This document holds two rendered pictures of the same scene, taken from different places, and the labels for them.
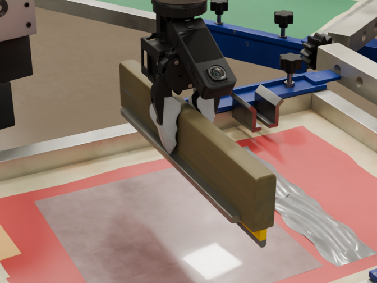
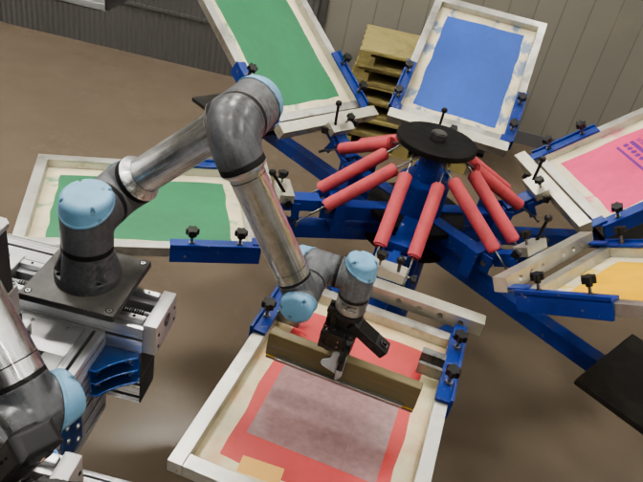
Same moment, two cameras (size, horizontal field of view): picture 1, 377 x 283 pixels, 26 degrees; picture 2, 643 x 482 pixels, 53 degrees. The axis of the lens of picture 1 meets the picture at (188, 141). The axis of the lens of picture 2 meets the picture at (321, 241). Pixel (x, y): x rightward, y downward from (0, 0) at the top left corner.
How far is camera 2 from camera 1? 125 cm
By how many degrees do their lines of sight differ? 44
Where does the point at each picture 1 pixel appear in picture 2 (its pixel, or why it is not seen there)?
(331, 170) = not seen: hidden behind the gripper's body
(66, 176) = (239, 405)
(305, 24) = (217, 217)
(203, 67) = (378, 343)
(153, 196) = (296, 395)
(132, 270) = (341, 447)
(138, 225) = (311, 418)
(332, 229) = not seen: hidden behind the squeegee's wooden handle
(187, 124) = (354, 366)
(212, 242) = (351, 410)
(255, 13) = (177, 213)
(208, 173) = (373, 386)
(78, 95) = not seen: outside the picture
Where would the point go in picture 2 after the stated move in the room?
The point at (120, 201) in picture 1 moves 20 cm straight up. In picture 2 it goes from (286, 407) to (298, 353)
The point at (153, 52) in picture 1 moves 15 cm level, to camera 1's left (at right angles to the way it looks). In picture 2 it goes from (336, 338) to (290, 363)
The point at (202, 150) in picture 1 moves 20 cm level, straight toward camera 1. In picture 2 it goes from (369, 377) to (431, 430)
